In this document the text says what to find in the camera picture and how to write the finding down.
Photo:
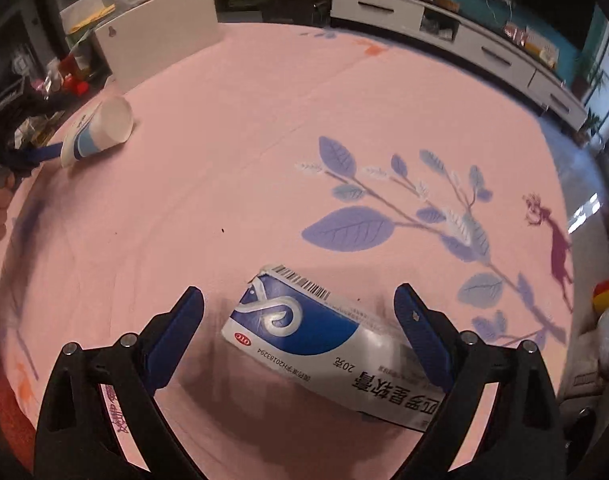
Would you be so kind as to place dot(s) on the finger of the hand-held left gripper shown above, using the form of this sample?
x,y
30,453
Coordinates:
x,y
47,154

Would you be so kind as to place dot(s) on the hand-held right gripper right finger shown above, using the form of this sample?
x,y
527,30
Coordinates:
x,y
424,340

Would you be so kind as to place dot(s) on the white and blue medicine box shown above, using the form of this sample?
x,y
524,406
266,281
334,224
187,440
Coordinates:
x,y
304,325

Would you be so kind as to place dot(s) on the pink printed tablecloth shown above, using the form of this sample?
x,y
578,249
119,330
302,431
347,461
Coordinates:
x,y
234,160

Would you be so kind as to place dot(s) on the small potted plant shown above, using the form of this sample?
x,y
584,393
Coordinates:
x,y
591,127

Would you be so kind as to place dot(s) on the white chair back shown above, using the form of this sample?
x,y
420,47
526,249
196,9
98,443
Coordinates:
x,y
87,15
159,35

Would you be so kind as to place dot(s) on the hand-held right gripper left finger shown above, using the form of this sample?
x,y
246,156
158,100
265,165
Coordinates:
x,y
172,345

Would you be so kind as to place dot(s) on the white desk calendar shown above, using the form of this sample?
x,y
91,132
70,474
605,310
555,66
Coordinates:
x,y
541,49

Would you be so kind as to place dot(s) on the white tv cabinet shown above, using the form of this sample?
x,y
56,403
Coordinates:
x,y
459,35

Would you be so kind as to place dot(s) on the tall potted plant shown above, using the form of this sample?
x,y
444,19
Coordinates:
x,y
588,77

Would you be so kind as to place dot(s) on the striped white paper cup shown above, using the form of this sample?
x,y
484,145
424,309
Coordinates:
x,y
97,132

